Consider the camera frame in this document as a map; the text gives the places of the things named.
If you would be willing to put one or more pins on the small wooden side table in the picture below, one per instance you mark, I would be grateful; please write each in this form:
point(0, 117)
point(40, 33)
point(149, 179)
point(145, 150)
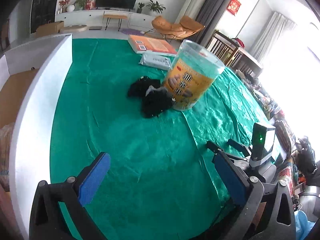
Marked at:
point(119, 18)

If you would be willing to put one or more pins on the grey curtain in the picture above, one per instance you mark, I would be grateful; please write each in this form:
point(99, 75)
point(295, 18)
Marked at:
point(209, 16)

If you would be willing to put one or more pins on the green potted plant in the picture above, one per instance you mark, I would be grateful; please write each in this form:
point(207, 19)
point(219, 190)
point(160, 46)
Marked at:
point(155, 8)

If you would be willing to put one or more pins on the orange lounge chair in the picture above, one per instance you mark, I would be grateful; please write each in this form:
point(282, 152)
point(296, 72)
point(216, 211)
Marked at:
point(186, 27)

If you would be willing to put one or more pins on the white tv cabinet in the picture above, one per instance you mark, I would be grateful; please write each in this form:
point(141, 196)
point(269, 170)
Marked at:
point(94, 18)

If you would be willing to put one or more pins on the clear jar with yellow label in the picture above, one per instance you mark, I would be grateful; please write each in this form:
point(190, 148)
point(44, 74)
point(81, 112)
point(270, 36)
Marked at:
point(192, 72)

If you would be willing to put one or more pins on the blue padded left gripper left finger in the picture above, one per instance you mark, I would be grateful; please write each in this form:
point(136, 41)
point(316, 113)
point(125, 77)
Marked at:
point(46, 218)

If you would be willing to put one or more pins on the white standing air conditioner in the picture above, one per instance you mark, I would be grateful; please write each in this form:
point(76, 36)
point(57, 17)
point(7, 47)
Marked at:
point(191, 8)

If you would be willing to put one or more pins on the orange book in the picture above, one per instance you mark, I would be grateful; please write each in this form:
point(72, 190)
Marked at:
point(141, 44)

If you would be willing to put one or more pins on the black knitted fabric item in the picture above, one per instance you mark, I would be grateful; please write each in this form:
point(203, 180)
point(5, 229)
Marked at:
point(156, 99)

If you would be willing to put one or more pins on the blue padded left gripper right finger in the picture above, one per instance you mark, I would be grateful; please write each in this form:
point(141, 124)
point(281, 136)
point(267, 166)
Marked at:
point(265, 210)

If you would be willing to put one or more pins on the dark wooden chair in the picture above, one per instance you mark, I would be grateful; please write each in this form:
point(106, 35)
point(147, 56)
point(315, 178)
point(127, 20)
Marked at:
point(231, 53)

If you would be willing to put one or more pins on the brown cardboard box on floor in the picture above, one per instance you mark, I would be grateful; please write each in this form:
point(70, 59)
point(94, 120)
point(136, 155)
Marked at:
point(49, 29)

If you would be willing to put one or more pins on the grey plastic mailer bag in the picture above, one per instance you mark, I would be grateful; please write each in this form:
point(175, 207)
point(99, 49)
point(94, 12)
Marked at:
point(155, 61)

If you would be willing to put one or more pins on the green satin table cloth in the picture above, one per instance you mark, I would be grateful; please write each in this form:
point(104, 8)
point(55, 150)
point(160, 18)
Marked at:
point(162, 183)

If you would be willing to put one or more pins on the white cardboard storage box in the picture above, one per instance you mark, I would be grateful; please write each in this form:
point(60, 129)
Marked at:
point(29, 160)

